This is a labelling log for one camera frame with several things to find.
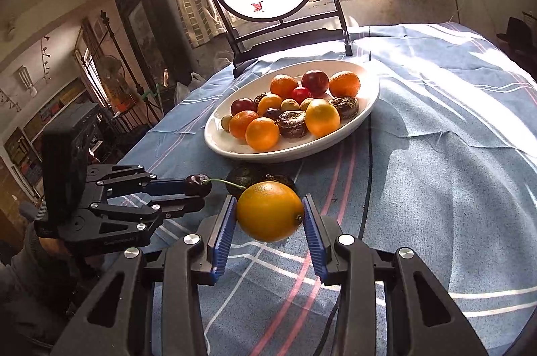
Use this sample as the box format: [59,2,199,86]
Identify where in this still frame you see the yellow lemon like orange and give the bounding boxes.
[236,181,304,242]

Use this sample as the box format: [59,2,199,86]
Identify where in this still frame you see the small brown longan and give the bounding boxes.
[220,114,232,132]

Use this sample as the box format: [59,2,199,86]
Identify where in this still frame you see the brown wrinkled fruit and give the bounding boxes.
[276,111,308,139]

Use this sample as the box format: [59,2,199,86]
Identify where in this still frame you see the large mandarin orange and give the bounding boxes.
[229,111,258,140]

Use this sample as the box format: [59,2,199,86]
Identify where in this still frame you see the dark cherry with stem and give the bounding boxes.
[184,173,246,197]

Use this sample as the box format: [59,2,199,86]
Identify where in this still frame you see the white oval plate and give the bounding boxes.
[204,61,380,163]

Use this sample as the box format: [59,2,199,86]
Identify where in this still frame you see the black coat stand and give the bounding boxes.
[75,12,160,126]

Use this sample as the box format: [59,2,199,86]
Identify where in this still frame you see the smooth orange fruit front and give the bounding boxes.
[245,117,280,152]

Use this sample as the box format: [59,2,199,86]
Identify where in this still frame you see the dark red plum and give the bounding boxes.
[301,70,330,98]
[230,98,257,116]

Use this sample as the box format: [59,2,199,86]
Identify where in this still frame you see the small yellow fruit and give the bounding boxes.
[280,99,301,111]
[300,98,313,111]

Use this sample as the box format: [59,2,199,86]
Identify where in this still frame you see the dark wrinkled passion fruit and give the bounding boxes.
[329,96,359,120]

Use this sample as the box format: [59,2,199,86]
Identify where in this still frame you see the orange fruit upper left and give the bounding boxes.
[257,93,282,116]

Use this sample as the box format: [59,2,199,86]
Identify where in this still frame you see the dark red plum right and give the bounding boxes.
[301,70,330,98]

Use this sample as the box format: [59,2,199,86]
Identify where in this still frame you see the small bumpy mandarin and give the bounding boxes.
[270,74,299,100]

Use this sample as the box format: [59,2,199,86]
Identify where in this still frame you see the bumpy large orange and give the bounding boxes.
[329,71,361,97]

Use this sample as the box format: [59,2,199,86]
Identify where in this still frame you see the blue striped tablecloth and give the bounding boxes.
[106,21,537,356]

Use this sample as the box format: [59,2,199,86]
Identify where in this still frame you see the dark framed wall picture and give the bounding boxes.
[115,0,192,91]

